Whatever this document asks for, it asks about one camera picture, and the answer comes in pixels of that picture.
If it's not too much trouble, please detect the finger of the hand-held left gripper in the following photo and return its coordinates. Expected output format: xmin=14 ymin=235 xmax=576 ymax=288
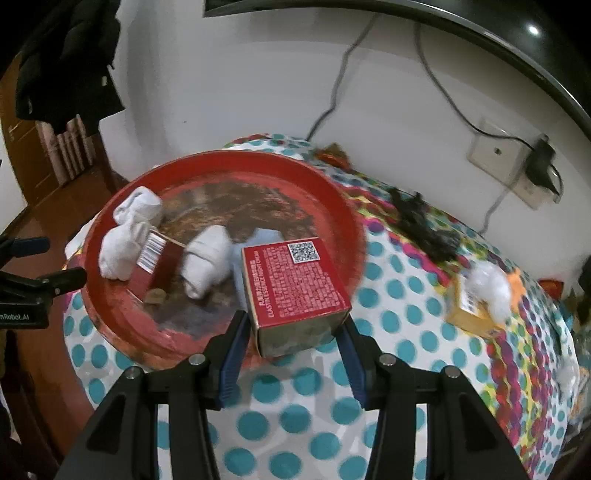
xmin=0 ymin=235 xmax=51 ymax=260
xmin=0 ymin=267 xmax=88 ymax=298

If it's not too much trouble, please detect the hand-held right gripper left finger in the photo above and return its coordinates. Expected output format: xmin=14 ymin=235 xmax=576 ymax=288
xmin=58 ymin=310 xmax=250 ymax=480

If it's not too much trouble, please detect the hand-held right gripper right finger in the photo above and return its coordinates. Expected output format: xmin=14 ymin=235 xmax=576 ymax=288
xmin=336 ymin=318 xmax=529 ymax=480

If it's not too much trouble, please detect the large white sock roll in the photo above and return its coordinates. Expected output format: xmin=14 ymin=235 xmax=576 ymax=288
xmin=99 ymin=220 xmax=151 ymax=280

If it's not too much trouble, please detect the red box with square code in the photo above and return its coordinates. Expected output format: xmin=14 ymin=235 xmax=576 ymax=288
xmin=241 ymin=237 xmax=352 ymax=358

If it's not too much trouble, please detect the red box with barcode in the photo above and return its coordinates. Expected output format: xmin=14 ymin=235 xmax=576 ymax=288
xmin=130 ymin=231 xmax=186 ymax=301

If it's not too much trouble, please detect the small white sock roll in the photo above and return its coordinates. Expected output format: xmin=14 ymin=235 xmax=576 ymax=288
xmin=113 ymin=187 xmax=163 ymax=228

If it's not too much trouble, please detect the yellow medicine box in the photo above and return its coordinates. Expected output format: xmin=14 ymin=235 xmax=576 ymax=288
xmin=445 ymin=272 xmax=506 ymax=337

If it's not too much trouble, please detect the blue sock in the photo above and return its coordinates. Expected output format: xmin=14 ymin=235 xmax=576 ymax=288
xmin=231 ymin=227 xmax=289 ymax=310

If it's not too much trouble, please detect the black plastic bag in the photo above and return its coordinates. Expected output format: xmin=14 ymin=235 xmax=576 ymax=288
xmin=388 ymin=187 xmax=462 ymax=264

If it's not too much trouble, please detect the red round tray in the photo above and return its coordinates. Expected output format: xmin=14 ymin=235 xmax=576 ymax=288
xmin=82 ymin=150 xmax=368 ymax=370

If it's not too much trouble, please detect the orange rubber toy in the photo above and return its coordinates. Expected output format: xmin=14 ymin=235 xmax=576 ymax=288
xmin=505 ymin=270 xmax=528 ymax=301

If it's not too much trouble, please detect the colourful dotted tablecloth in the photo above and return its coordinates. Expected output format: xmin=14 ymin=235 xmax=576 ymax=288
xmin=62 ymin=134 xmax=583 ymax=480

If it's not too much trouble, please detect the wooden chair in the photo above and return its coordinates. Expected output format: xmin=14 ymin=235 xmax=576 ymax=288
xmin=37 ymin=115 xmax=122 ymax=195

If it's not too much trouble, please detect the black jacket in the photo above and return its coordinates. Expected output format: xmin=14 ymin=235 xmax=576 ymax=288
xmin=14 ymin=0 xmax=126 ymax=134

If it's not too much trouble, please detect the red snack wrapper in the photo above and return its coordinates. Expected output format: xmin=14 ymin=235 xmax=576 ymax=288
xmin=538 ymin=277 xmax=567 ymax=297

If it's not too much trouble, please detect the orange brown snack wrapper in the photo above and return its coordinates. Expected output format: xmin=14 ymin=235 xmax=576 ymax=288
xmin=316 ymin=143 xmax=352 ymax=167

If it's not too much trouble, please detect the black plug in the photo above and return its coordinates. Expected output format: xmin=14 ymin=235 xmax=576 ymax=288
xmin=547 ymin=164 xmax=565 ymax=200

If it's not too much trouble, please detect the black power adapter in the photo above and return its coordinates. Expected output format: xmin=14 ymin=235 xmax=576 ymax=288
xmin=526 ymin=134 xmax=557 ymax=190

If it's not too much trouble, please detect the thin black cable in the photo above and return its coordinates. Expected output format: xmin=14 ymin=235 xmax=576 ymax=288
xmin=479 ymin=188 xmax=509 ymax=237

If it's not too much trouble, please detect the white wall outlet plate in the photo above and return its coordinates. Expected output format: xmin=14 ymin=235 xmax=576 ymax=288
xmin=466 ymin=117 xmax=532 ymax=185

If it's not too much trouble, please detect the adapter power cable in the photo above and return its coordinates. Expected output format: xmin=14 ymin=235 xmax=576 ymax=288
xmin=414 ymin=22 xmax=536 ymax=149

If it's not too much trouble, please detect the grey hanging cable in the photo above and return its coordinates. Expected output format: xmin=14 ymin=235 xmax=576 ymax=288
xmin=306 ymin=13 xmax=385 ymax=140

